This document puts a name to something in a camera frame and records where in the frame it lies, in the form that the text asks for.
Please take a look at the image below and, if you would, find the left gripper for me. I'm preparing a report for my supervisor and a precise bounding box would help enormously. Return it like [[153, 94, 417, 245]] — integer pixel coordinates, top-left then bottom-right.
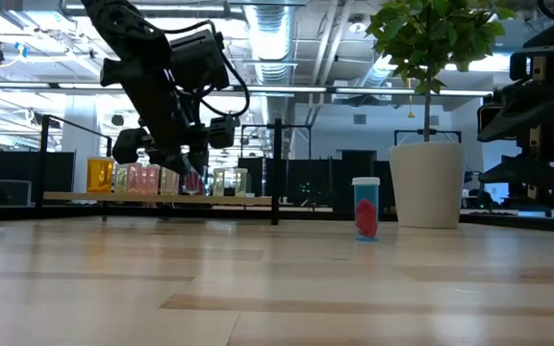
[[112, 113, 240, 178]]

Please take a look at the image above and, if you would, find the black computer monitor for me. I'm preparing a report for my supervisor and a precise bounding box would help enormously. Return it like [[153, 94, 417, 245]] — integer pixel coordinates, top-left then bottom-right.
[[236, 157, 272, 196]]

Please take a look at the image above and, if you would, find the green potted tree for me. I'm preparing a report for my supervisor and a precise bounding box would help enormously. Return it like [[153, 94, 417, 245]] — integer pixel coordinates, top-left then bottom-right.
[[364, 0, 518, 144]]

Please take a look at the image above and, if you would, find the black partition panel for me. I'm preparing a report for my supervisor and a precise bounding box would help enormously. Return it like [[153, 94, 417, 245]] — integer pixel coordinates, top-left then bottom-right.
[[0, 149, 76, 206]]

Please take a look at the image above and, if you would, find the grey chair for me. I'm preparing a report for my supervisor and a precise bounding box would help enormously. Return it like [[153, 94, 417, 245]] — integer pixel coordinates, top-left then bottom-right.
[[0, 179, 33, 208]]

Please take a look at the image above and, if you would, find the wooden shelf with black frame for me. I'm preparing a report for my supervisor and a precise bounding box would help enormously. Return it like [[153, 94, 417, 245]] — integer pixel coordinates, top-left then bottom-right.
[[36, 113, 286, 227]]

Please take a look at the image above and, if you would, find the black metal stand frame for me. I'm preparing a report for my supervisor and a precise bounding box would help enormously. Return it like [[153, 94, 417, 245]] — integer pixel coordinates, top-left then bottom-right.
[[392, 127, 463, 146]]

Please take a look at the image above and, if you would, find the silver ventilation duct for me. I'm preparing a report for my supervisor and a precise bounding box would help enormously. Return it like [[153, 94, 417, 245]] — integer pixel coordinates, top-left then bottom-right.
[[243, 3, 303, 87]]

